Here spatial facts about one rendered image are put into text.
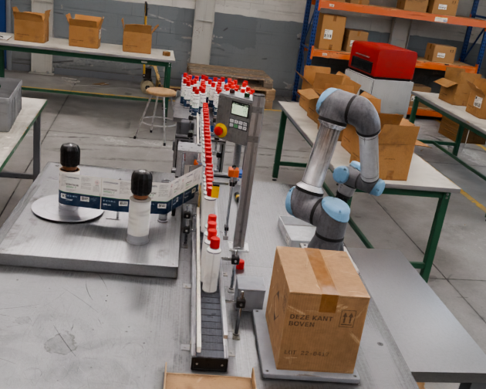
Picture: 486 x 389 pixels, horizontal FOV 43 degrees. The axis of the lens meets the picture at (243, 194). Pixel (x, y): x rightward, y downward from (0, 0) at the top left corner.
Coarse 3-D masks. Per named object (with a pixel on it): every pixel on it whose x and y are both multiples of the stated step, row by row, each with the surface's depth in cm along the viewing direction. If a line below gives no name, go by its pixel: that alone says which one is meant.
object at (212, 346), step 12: (204, 300) 211; (216, 300) 212; (204, 312) 204; (216, 312) 205; (204, 324) 197; (216, 324) 198; (204, 336) 191; (216, 336) 192; (204, 348) 185; (216, 348) 186
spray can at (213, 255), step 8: (216, 240) 210; (208, 248) 212; (216, 248) 211; (208, 256) 211; (216, 256) 211; (208, 264) 212; (216, 264) 212; (208, 272) 213; (216, 272) 214; (208, 280) 214; (216, 280) 215; (208, 288) 215; (216, 288) 217
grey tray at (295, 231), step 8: (280, 216) 292; (288, 216) 293; (280, 224) 288; (288, 224) 294; (296, 224) 295; (304, 224) 295; (288, 232) 274; (296, 232) 287; (304, 232) 288; (312, 232) 290; (288, 240) 273; (296, 240) 268; (304, 240) 269
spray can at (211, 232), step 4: (212, 228) 218; (208, 232) 216; (212, 232) 215; (216, 232) 216; (208, 236) 216; (204, 240) 218; (208, 240) 217; (204, 244) 217; (208, 244) 216; (204, 248) 218; (204, 252) 218; (204, 256) 218; (204, 260) 219; (204, 264) 219
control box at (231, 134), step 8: (224, 96) 247; (232, 96) 246; (240, 96) 246; (224, 104) 248; (264, 104) 249; (224, 112) 249; (216, 120) 252; (224, 120) 250; (248, 120) 244; (224, 128) 251; (232, 128) 249; (248, 128) 245; (216, 136) 254; (224, 136) 252; (232, 136) 250; (240, 136) 248; (248, 136) 246
